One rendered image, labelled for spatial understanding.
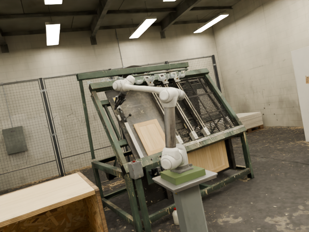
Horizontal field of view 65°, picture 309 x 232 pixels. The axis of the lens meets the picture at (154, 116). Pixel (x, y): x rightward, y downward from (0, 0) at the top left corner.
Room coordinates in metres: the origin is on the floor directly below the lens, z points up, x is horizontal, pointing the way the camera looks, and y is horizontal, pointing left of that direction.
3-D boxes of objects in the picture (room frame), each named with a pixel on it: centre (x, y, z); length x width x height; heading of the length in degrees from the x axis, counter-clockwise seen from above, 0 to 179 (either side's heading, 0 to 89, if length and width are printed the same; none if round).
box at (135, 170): (2.71, 0.33, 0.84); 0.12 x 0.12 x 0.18; 31
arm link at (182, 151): (2.44, -0.16, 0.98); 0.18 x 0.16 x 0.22; 151
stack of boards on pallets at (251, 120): (7.91, -2.10, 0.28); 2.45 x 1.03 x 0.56; 113
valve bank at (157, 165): (3.00, -0.01, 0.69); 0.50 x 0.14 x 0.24; 121
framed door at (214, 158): (3.77, -0.66, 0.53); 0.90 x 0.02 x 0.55; 121
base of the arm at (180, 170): (2.46, -0.18, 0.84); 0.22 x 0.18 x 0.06; 118
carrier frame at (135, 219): (3.98, -0.12, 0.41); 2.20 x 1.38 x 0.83; 121
